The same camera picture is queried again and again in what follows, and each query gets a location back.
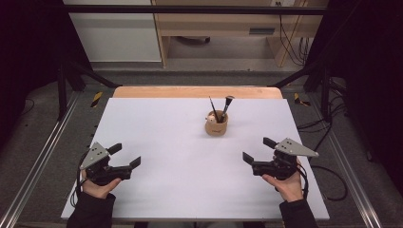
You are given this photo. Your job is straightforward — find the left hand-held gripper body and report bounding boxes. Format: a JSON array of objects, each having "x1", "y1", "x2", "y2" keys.
[{"x1": 79, "y1": 142, "x2": 132, "y2": 186}]

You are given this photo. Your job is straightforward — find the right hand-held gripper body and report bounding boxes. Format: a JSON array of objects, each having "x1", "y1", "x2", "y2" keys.
[{"x1": 251, "y1": 137, "x2": 320, "y2": 181}]

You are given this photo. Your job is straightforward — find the wooden cup with animal figure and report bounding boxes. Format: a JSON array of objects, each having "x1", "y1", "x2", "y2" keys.
[{"x1": 204, "y1": 109, "x2": 229, "y2": 138}]

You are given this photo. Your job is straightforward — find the black makeup brush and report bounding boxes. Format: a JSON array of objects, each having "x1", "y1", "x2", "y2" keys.
[{"x1": 219, "y1": 95, "x2": 236, "y2": 124}]

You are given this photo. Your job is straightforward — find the thin black brush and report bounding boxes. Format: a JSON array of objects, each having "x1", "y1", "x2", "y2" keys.
[{"x1": 208, "y1": 96, "x2": 221, "y2": 123}]

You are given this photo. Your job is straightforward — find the person's right hand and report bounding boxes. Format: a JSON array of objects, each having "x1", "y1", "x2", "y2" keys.
[{"x1": 261, "y1": 164, "x2": 304, "y2": 203}]

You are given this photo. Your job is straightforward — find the person's left hand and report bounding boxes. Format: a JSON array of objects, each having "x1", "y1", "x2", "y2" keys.
[{"x1": 81, "y1": 170, "x2": 123, "y2": 200}]

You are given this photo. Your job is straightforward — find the yellow black tape strip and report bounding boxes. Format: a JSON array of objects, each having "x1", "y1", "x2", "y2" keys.
[
  {"x1": 90, "y1": 91, "x2": 104, "y2": 108},
  {"x1": 293, "y1": 92, "x2": 312, "y2": 107}
]

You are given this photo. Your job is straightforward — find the white board table cover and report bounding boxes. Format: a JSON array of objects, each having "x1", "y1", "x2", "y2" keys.
[{"x1": 60, "y1": 97, "x2": 331, "y2": 220}]

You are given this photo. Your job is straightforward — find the wooden table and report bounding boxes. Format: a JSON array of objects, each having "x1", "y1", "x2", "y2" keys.
[{"x1": 112, "y1": 85, "x2": 283, "y2": 100}]

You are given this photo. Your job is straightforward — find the white cabinet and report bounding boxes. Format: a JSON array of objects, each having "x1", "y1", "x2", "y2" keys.
[{"x1": 63, "y1": 0, "x2": 163, "y2": 64}]

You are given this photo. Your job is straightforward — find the light wooden desk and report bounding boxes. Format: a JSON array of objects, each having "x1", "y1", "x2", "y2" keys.
[{"x1": 151, "y1": 0, "x2": 329, "y2": 68}]

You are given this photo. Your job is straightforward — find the black curtain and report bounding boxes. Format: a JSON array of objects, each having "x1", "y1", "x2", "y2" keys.
[
  {"x1": 305, "y1": 0, "x2": 403, "y2": 194},
  {"x1": 0, "y1": 0, "x2": 93, "y2": 153}
]

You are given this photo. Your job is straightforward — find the left hand-held gripper black cable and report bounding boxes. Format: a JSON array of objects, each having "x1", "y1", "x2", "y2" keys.
[{"x1": 69, "y1": 151, "x2": 88, "y2": 208}]

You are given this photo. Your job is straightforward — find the hand-held gripper black cable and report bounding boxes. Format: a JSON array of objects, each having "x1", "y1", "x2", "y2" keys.
[
  {"x1": 296, "y1": 162, "x2": 349, "y2": 202},
  {"x1": 69, "y1": 151, "x2": 88, "y2": 208}
]

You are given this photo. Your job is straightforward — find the black floor cables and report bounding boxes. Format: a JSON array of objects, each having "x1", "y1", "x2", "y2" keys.
[{"x1": 297, "y1": 94, "x2": 350, "y2": 134}]

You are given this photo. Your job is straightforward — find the aluminium floor rail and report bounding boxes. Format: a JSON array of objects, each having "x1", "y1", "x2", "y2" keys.
[
  {"x1": 308, "y1": 94, "x2": 383, "y2": 228},
  {"x1": 0, "y1": 91, "x2": 82, "y2": 228}
]

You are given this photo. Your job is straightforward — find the right hand-held gripper black cable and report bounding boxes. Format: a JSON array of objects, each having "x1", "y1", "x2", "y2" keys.
[{"x1": 296, "y1": 162, "x2": 349, "y2": 202}]

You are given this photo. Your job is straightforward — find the black frame stand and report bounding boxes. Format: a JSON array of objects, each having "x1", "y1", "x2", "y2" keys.
[
  {"x1": 269, "y1": 60, "x2": 332, "y2": 123},
  {"x1": 56, "y1": 60, "x2": 123, "y2": 122}
]

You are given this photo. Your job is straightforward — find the black cables hanging at desk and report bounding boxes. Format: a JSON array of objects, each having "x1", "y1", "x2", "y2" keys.
[{"x1": 275, "y1": 1, "x2": 313, "y2": 67}]

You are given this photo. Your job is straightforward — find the grey drawer handle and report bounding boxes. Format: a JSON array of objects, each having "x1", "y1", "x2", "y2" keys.
[{"x1": 248, "y1": 28, "x2": 276, "y2": 36}]

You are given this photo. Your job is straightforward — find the black horizontal frame bar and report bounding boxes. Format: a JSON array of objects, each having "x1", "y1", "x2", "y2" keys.
[{"x1": 65, "y1": 4, "x2": 331, "y2": 16}]

